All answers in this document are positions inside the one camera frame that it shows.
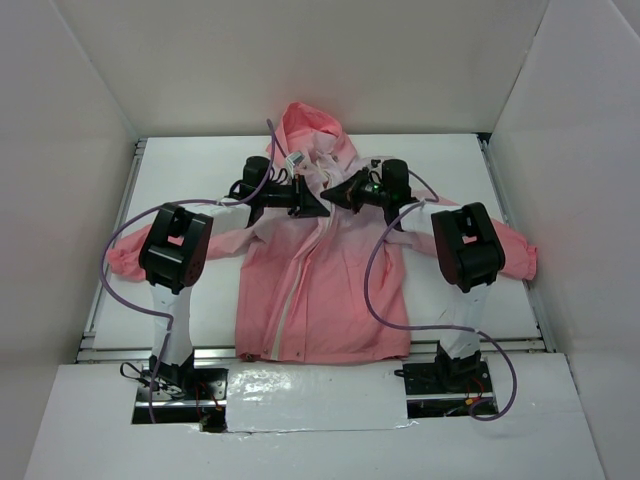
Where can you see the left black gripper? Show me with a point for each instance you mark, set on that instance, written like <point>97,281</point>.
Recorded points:
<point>300,196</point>

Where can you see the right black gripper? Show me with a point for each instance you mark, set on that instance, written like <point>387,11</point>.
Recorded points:
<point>356,190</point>

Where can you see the pink hooded zip jacket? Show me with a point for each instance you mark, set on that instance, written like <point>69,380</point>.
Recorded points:
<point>301,285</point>

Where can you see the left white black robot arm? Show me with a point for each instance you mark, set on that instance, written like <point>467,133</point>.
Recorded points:
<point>174,252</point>

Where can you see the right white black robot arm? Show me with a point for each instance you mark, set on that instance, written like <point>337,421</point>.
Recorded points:
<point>469,253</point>

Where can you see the white foil-taped board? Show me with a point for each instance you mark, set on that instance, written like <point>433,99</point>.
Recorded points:
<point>283,398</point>

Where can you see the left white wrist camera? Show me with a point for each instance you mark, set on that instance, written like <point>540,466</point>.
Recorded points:
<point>294,161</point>

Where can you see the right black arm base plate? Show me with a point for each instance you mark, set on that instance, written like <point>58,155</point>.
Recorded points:
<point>428,397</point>

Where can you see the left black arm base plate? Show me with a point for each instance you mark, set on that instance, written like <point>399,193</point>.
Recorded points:
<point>202,404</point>

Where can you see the aluminium table frame rail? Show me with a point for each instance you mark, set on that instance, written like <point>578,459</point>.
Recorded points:
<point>201,171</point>

